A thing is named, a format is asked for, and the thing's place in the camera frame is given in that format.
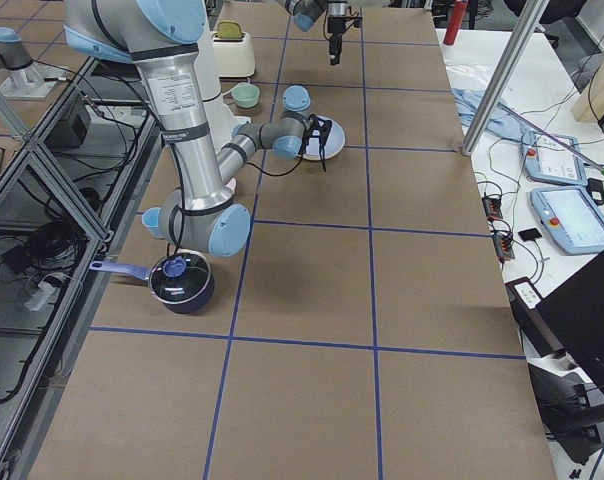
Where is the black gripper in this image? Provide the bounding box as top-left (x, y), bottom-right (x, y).
top-left (301, 114), bottom-right (333, 158)
top-left (327, 15), bottom-right (362, 65)

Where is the blue plate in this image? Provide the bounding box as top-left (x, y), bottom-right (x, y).
top-left (308, 115), bottom-right (346, 152)

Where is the pink plate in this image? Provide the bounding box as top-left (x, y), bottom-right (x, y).
top-left (303, 150), bottom-right (340, 162)

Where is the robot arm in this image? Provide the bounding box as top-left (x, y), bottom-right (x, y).
top-left (277, 0), bottom-right (362, 66)
top-left (64, 1), bottom-right (332, 257)

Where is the green bowl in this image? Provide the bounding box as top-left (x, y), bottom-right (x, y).
top-left (231, 83), bottom-right (260, 109)

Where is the pink bowl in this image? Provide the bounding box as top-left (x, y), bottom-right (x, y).
top-left (226, 178), bottom-right (237, 192)

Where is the cream toaster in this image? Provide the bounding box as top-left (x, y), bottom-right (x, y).
top-left (212, 26), bottom-right (256, 78)

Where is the toast slice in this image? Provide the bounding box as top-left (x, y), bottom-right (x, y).
top-left (217, 20), bottom-right (243, 41)

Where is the red bottle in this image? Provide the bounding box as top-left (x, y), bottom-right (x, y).
top-left (443, 0), bottom-right (468, 46)

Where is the light blue cloth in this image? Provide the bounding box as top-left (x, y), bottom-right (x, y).
top-left (453, 87), bottom-right (528, 144)

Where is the light blue cup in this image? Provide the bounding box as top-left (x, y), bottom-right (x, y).
top-left (141, 207), bottom-right (165, 240)

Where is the glass pot lid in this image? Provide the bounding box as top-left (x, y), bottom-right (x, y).
top-left (149, 252), bottom-right (213, 306)

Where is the dark blue saucepan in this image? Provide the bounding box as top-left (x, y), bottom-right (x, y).
top-left (89, 250), bottom-right (215, 314)

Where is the teach pendant far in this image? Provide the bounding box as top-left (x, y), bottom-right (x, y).
top-left (521, 130), bottom-right (588, 187)

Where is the teach pendant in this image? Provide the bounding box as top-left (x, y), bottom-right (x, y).
top-left (529, 186), bottom-right (604, 255)
top-left (521, 130), bottom-right (588, 187)

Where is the teach pendant near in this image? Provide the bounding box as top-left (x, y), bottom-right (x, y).
top-left (529, 186), bottom-right (604, 255)

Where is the reacher grabber stick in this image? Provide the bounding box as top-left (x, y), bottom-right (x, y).
top-left (498, 102), bottom-right (604, 176)

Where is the black laptop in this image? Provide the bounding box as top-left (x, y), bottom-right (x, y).
top-left (537, 251), bottom-right (604, 391)

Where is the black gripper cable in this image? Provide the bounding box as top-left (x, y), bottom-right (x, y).
top-left (166, 117), bottom-right (333, 261)

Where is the white toaster cable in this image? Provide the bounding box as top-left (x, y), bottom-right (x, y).
top-left (220, 75), bottom-right (253, 107)

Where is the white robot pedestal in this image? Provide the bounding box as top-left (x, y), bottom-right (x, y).
top-left (196, 0), bottom-right (252, 131)

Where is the aluminium frame post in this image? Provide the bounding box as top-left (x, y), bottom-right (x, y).
top-left (460, 0), bottom-right (549, 156)

